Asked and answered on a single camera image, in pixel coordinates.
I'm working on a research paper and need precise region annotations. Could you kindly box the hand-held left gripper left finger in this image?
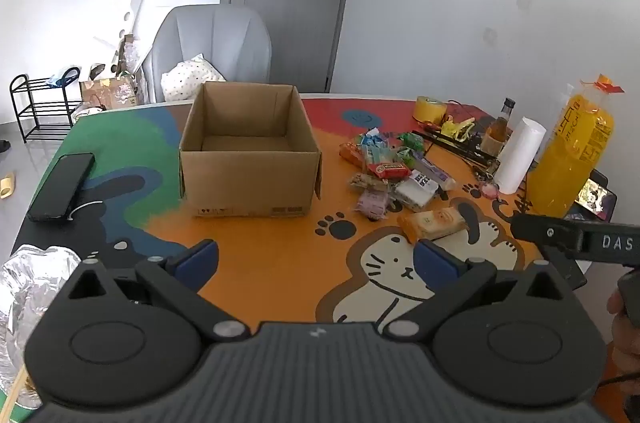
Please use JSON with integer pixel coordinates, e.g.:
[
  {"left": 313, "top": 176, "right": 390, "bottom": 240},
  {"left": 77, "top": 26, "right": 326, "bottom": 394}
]
[{"left": 66, "top": 239, "right": 251, "bottom": 345}]

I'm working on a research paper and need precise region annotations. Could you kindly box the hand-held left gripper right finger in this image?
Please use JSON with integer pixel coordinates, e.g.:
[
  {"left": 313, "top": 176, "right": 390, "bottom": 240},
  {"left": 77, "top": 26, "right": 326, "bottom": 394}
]
[{"left": 384, "top": 239, "right": 577, "bottom": 345}]

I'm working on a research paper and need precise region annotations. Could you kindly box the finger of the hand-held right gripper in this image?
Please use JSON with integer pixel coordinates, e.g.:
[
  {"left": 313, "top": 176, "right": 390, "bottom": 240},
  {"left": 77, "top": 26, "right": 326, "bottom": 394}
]
[{"left": 511, "top": 213, "right": 589, "bottom": 290}]

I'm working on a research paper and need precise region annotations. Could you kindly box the beige bread snack packet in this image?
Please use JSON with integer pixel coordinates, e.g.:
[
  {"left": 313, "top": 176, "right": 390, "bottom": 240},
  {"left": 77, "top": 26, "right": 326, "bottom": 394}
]
[{"left": 398, "top": 206, "right": 468, "bottom": 242}]

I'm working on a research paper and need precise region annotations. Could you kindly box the brown cardboard box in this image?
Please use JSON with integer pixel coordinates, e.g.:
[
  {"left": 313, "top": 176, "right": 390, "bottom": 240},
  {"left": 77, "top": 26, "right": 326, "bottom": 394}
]
[{"left": 178, "top": 82, "right": 322, "bottom": 219}]

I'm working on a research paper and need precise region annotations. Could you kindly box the pile of snack packets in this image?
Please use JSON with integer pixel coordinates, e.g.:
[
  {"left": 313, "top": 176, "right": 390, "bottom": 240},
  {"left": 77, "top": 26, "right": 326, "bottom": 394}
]
[{"left": 339, "top": 128, "right": 457, "bottom": 222}]

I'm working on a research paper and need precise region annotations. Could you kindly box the person's right hand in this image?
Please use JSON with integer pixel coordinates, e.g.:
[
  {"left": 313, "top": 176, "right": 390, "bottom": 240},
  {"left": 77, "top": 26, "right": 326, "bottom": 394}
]
[{"left": 607, "top": 292, "right": 640, "bottom": 374}]

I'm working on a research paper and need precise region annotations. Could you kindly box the smartphone with lit screen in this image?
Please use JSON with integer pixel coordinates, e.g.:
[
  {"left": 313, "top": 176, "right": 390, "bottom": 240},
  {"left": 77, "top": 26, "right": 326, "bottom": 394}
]
[{"left": 572, "top": 169, "right": 619, "bottom": 223}]

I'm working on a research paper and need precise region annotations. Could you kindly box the white paper towel roll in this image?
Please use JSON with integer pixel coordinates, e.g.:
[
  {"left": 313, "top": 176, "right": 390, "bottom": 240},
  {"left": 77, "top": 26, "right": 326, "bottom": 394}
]
[{"left": 494, "top": 117, "right": 548, "bottom": 195}]

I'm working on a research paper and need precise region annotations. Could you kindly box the key bunch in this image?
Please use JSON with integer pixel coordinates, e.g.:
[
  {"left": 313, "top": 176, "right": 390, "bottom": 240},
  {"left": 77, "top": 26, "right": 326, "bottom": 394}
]
[{"left": 471, "top": 163, "right": 501, "bottom": 184}]

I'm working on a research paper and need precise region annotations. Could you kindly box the glass bottle amber liquid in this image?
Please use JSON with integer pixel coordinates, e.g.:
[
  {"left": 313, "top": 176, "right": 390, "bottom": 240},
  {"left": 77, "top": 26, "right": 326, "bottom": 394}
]
[{"left": 481, "top": 98, "right": 516, "bottom": 156}]

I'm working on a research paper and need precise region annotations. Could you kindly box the black metal hanger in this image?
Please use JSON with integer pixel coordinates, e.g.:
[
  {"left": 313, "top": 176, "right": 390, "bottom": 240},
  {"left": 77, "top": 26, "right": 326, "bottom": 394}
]
[{"left": 412, "top": 130, "right": 501, "bottom": 170}]

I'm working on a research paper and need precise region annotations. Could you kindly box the crumpled yellow wrapper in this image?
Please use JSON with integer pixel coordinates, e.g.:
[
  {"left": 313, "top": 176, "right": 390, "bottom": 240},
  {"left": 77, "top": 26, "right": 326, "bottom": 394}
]
[{"left": 440, "top": 115, "right": 476, "bottom": 142}]

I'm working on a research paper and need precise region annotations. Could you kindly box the yellow tape roll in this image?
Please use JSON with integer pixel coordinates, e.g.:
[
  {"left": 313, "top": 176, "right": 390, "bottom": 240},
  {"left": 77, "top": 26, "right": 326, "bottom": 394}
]
[{"left": 413, "top": 95, "right": 449, "bottom": 126}]

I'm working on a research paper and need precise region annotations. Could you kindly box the black smartphone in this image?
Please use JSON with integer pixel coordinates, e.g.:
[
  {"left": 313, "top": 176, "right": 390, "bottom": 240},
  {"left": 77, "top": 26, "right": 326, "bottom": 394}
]
[{"left": 26, "top": 153, "right": 96, "bottom": 223}]

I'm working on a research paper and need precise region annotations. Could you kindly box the crumpled aluminium foil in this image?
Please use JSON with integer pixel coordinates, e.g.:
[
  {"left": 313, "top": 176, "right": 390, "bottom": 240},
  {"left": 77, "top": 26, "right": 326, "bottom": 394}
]
[{"left": 0, "top": 244, "right": 83, "bottom": 410}]

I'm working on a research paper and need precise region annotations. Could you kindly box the white spotted pillow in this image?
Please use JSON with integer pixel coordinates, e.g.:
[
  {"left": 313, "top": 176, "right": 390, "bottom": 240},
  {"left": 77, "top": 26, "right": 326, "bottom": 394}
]
[{"left": 161, "top": 53, "right": 226, "bottom": 102}]

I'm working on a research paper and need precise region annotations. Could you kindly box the black shoe rack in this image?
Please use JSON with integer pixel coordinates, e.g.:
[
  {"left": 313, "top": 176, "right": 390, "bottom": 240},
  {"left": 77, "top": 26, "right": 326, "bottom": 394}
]
[{"left": 10, "top": 67, "right": 83, "bottom": 144}]

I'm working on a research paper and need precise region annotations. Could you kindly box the grey armchair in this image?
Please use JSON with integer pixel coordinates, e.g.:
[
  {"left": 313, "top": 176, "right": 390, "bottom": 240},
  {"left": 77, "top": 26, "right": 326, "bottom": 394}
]
[{"left": 142, "top": 4, "right": 273, "bottom": 104}]

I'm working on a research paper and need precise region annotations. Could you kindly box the wooden stick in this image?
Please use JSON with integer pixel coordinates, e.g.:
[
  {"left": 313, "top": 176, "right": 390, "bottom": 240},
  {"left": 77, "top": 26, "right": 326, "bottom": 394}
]
[{"left": 0, "top": 368, "right": 27, "bottom": 423}]

